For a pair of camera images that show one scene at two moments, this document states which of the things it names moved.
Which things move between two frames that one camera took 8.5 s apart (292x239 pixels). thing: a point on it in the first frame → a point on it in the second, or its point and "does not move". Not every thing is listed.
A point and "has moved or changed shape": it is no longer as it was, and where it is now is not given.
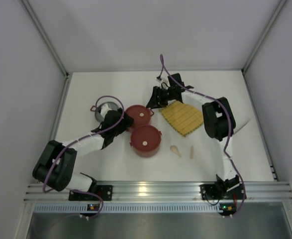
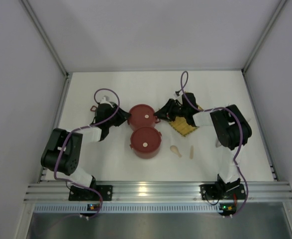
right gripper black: (157, 97) → (170, 110)
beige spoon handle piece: (191, 152) does not move
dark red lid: (146, 138) does not move
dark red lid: (141, 114) has moved or changed shape
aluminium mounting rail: (255, 191) does not move
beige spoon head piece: (174, 149) does not move
